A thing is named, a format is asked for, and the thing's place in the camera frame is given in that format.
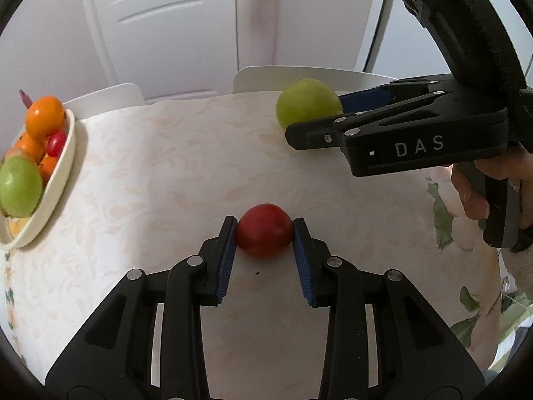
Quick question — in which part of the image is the small orange tangerine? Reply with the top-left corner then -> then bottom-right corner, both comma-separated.
38,156 -> 60,186

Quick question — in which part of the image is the white panelled door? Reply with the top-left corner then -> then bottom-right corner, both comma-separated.
79,0 -> 243,106

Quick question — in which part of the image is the green apple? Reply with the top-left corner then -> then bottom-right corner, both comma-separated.
0,156 -> 44,218
275,77 -> 344,131

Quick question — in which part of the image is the red plum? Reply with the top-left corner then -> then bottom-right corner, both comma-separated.
235,203 -> 294,259
46,130 -> 68,158

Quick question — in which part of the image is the white chair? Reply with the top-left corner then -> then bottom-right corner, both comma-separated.
62,82 -> 147,120
232,65 -> 401,94

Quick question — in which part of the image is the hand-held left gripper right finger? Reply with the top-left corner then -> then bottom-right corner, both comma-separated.
291,217 -> 486,400

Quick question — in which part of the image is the white sliding door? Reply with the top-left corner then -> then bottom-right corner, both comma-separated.
361,0 -> 459,79

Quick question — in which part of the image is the person's right hand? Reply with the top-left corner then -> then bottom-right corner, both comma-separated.
451,139 -> 533,221

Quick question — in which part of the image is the cream oval dish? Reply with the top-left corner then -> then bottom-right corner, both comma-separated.
0,108 -> 76,251

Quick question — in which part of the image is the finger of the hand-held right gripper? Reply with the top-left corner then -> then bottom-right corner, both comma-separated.
285,89 -> 507,151
338,73 -> 459,114

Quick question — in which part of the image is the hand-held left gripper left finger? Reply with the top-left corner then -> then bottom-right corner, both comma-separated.
45,216 -> 239,400

